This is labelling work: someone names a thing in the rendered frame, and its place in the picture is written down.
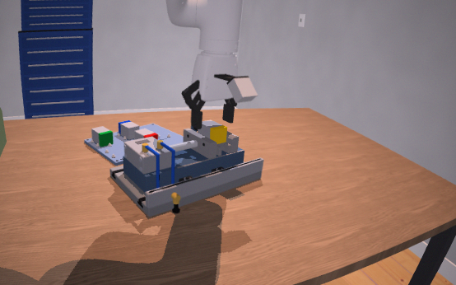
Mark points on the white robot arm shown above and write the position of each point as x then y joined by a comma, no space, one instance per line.
219,24

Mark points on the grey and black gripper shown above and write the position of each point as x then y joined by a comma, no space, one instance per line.
210,87

